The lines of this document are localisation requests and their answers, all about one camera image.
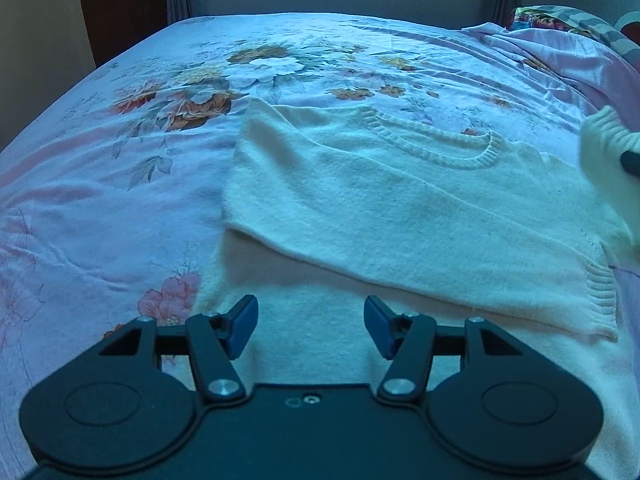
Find dark wooden door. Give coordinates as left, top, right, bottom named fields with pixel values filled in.
left=75, top=0, right=168, bottom=68

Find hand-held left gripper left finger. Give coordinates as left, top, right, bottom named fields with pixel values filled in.
left=97, top=294, right=259, bottom=404

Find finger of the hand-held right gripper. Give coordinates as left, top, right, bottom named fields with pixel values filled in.
left=619, top=148, right=640, bottom=179

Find floral bed sheet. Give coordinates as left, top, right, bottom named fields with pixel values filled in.
left=0, top=12, right=640, bottom=480

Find white knit sweater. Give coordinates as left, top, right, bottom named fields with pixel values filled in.
left=192, top=97, right=640, bottom=480

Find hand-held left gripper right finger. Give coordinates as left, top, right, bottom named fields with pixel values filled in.
left=364, top=294, right=527, bottom=406

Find pink quilt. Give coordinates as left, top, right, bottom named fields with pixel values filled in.
left=460, top=22, right=640, bottom=117

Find colourful floral pillow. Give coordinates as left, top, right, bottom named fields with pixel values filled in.
left=507, top=5, right=640, bottom=68

